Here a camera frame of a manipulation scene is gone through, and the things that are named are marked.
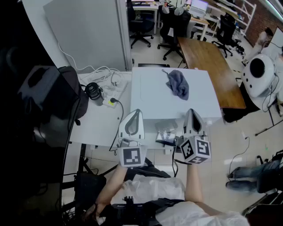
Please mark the grey cloth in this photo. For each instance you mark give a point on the grey cloth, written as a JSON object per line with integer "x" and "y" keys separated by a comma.
{"x": 179, "y": 86}

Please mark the small screen device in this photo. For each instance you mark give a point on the small screen device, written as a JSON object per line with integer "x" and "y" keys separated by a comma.
{"x": 164, "y": 137}

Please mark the wood top desk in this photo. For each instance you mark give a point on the wood top desk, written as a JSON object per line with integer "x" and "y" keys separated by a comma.
{"x": 200, "y": 21}

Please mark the grey flat box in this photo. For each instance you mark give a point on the grey flat box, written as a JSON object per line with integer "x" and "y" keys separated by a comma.
{"x": 165, "y": 125}

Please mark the white shelf rack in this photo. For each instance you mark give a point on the white shelf rack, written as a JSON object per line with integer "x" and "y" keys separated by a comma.
{"x": 251, "y": 13}

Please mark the black office chair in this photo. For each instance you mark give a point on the black office chair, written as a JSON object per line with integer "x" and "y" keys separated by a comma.
{"x": 174, "y": 28}
{"x": 141, "y": 24}
{"x": 226, "y": 31}

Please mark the black bag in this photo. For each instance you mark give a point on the black bag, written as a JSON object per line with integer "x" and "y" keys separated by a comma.
{"x": 90, "y": 194}

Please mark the white pod backpack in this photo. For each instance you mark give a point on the white pod backpack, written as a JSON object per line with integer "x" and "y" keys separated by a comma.
{"x": 258, "y": 75}

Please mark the black cylindrical bottle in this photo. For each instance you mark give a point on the black cylindrical bottle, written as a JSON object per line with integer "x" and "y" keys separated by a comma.
{"x": 94, "y": 93}

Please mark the person's left forearm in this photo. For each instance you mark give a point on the person's left forearm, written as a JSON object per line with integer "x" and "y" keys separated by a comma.
{"x": 112, "y": 183}

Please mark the black chest mount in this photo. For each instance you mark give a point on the black chest mount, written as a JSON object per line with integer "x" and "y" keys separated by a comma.
{"x": 132, "y": 213}

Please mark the open laptop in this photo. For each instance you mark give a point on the open laptop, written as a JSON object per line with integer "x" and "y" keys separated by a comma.
{"x": 199, "y": 6}

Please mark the black tripod stand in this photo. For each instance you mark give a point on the black tripod stand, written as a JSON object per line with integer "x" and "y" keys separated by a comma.
{"x": 265, "y": 129}

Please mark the person's white shirt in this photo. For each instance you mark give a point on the person's white shirt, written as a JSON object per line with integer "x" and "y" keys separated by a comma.
{"x": 168, "y": 189}

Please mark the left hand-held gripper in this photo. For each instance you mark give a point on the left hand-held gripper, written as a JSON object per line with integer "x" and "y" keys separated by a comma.
{"x": 131, "y": 155}

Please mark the grey partition panel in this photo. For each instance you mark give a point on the grey partition panel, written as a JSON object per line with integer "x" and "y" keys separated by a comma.
{"x": 88, "y": 33}

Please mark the large black display screen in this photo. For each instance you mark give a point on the large black display screen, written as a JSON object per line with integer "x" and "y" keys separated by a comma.
{"x": 26, "y": 143}

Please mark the white power strip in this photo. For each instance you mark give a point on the white power strip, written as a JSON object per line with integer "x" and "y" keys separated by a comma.
{"x": 119, "y": 92}

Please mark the black backpack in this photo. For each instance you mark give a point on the black backpack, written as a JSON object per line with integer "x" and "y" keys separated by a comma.
{"x": 73, "y": 92}

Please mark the white office desk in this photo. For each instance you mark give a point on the white office desk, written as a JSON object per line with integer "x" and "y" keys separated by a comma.
{"x": 146, "y": 7}

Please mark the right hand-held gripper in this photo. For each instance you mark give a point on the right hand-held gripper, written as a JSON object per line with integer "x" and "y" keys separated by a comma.
{"x": 195, "y": 150}

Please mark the person's right forearm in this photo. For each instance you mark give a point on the person's right forearm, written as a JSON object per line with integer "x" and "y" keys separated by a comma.
{"x": 193, "y": 183}

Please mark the brown wooden table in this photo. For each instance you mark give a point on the brown wooden table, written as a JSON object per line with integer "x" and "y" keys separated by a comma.
{"x": 210, "y": 66}

